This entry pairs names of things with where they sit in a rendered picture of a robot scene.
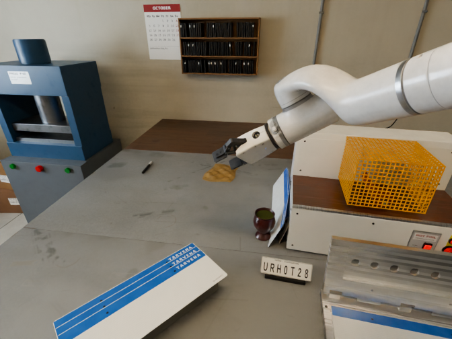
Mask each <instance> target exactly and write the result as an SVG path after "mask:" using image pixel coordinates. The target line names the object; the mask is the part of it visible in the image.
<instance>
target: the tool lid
mask: <svg viewBox="0 0 452 339"><path fill-rule="evenodd" d="M354 259H357V260H359V263H358V264H352V263H351V262H352V260H354ZM373 262H377V263H378V266H377V267H375V268H373V267H371V263H373ZM393 265H396V266H398V269H397V270H390V267H391V266H393ZM413 268H416V269H418V272H417V273H416V274H411V273H410V271H411V269H413ZM433 272H439V275H438V276H437V277H432V276H431V274H432V273H433ZM322 289H323V292H327V293H329V292H330V290H332V291H338V292H341V293H342V295H345V296H349V297H356V298H357V301H360V302H364V303H370V304H375V305H380V304H381V302H382V303H389V304H392V305H399V306H400V305H401V303H404V304H408V305H412V306H413V308H414V309H421V310H425V311H431V312H432V313H431V315H435V316H439V317H445V318H449V319H452V253H450V252H441V251H436V250H427V249H422V248H413V247H408V246H399V245H394V244H389V243H380V242H375V241H366V240H361V239H352V238H347V237H338V236H333V235H332V236H331V240H330V247H329V251H328V259H327V262H326V270H325V274H324V281H323V285H322Z"/></svg>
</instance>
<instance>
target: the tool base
mask: <svg viewBox="0 0 452 339"><path fill-rule="evenodd" d="M320 301H321V307H322V319H323V326H324V338H325V339H335V335H334V327H333V321H332V312H331V305H334V306H338V307H344V308H348V309H354V310H359V311H365V312H369V313H375V314H379V315H386V316H389V317H396V318H400V319H406V320H410V321H414V322H420V323H424V324H430V325H435V326H441V327H445V328H451V329H452V319H449V318H445V317H439V316H435V315H431V313H432V312H431V311H425V310H421V309H414V308H413V306H412V305H408V304H404V303H401V305H400V306H399V305H392V304H389V303H382V302H381V304H380V305H375V304H370V303H364V302H360V301H357V298H356V297H349V296H345V295H342V293H340V292H338V291H332V290H330V292H329V293H327V292H323V289H321V290H320ZM325 305H327V306H328V308H325Z"/></svg>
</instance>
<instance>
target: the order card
mask: <svg viewBox="0 0 452 339"><path fill-rule="evenodd" d="M312 268H313V265H312V264H306V263H302V262H294V261H290V260H282V259H278V258H270V257H266V256H262V261H261V268H260V272H261V273H265V274H272V275H276V276H283V277H287V278H294V279H299V280H306V281H309V282H311V275H312Z"/></svg>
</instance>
